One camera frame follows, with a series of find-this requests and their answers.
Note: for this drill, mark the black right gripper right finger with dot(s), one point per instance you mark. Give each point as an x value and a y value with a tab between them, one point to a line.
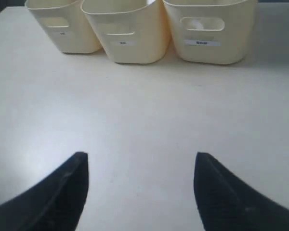
226	203

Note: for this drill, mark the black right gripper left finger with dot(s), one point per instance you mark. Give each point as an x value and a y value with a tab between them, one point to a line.
54	204

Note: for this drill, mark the cream right storage bin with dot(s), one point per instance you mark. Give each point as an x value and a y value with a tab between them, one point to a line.
211	31

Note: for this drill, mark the cream storage bin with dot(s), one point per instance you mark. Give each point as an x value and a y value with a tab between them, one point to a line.
65	24
211	31
130	31

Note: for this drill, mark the cream left storage bin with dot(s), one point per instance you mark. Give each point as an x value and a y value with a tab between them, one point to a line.
65	24

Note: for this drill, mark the cream middle storage bin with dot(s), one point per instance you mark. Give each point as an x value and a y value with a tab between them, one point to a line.
130	31

